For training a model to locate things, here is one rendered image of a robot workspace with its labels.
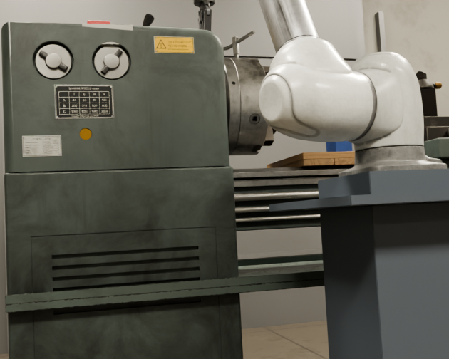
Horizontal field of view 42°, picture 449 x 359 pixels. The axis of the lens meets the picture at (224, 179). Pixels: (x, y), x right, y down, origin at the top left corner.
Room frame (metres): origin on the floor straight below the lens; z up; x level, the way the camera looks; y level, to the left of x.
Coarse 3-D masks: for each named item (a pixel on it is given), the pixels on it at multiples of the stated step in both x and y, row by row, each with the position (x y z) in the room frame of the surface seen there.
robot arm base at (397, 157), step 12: (360, 156) 1.30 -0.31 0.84; (372, 156) 1.27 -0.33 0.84; (384, 156) 1.25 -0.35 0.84; (396, 156) 1.25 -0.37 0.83; (408, 156) 1.25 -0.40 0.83; (420, 156) 1.27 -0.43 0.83; (360, 168) 1.29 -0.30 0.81; (372, 168) 1.22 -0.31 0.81; (384, 168) 1.22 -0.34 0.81; (396, 168) 1.23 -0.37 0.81; (408, 168) 1.24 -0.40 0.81; (420, 168) 1.25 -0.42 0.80; (432, 168) 1.26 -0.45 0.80; (444, 168) 1.26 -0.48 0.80
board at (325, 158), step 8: (304, 152) 1.74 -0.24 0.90; (312, 152) 1.74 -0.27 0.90; (320, 152) 1.75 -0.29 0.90; (328, 152) 1.76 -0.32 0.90; (336, 152) 1.76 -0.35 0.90; (344, 152) 1.77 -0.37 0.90; (352, 152) 1.78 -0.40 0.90; (280, 160) 1.94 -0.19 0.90; (288, 160) 1.87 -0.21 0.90; (296, 160) 1.79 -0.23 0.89; (304, 160) 1.74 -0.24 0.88; (312, 160) 1.74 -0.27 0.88; (320, 160) 1.75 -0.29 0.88; (328, 160) 1.76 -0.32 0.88; (336, 160) 1.76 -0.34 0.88; (344, 160) 1.77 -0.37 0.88; (352, 160) 1.78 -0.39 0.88
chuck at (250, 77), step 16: (240, 64) 1.77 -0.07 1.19; (240, 80) 1.73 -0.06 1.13; (256, 80) 1.74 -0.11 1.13; (240, 96) 1.72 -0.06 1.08; (256, 96) 1.73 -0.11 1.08; (256, 112) 1.73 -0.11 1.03; (240, 128) 1.75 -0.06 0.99; (256, 128) 1.76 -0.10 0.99; (240, 144) 1.79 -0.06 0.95; (256, 144) 1.80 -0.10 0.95
